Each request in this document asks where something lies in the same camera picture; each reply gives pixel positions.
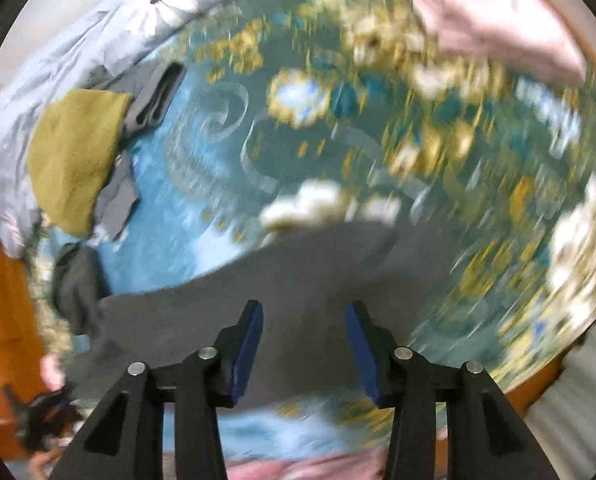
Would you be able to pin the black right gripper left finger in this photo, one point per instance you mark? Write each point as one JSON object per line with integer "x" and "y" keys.
{"x": 123, "y": 437}

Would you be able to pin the dark grey sweatpants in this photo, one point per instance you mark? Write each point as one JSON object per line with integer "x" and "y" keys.
{"x": 299, "y": 287}

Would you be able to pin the person left hand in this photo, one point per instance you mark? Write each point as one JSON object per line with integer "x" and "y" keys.
{"x": 51, "y": 372}

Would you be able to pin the pink patterned pants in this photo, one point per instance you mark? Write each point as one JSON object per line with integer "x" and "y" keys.
{"x": 366, "y": 464}

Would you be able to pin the dark grey garment under sweater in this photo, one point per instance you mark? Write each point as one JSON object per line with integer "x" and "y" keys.
{"x": 117, "y": 199}

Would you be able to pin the olive green knit sweater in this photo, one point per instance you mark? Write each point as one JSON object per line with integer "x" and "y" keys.
{"x": 71, "y": 153}

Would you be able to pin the grey folded garment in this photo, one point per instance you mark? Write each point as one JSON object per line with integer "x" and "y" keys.
{"x": 152, "y": 85}

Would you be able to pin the teal floral bed blanket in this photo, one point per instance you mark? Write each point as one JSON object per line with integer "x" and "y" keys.
{"x": 298, "y": 114}

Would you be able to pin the pink folded cloth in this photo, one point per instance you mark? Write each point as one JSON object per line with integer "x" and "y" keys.
{"x": 526, "y": 35}

